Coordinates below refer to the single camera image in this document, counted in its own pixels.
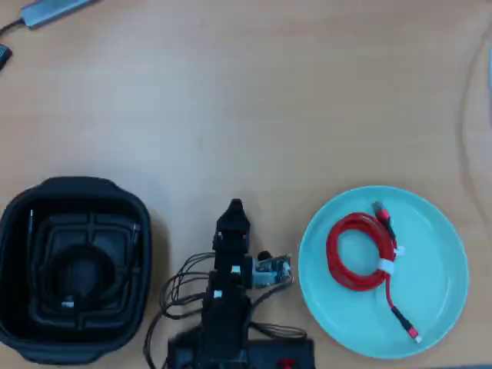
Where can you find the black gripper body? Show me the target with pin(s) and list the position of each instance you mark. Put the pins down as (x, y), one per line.
(230, 250)

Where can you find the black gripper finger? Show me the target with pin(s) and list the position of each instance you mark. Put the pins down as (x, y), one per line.
(243, 221)
(227, 222)

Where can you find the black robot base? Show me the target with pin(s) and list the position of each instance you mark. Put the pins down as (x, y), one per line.
(269, 351)

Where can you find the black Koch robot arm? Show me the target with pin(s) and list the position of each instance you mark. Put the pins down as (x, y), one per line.
(225, 319)

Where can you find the black square collapsible bowl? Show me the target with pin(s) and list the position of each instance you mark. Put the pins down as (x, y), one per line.
(15, 269)

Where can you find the red clamp part on base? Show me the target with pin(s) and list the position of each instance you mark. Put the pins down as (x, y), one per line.
(286, 363)

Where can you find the light blue round plate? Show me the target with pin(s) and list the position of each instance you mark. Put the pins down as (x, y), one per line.
(430, 276)

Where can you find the grey metal USB hub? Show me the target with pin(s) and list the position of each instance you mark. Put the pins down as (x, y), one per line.
(57, 11)

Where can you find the dark plug with blue face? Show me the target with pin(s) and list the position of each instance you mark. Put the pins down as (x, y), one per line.
(4, 55)

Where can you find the bare circuit board wrist camera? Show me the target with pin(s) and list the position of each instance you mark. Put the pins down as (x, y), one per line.
(269, 271)

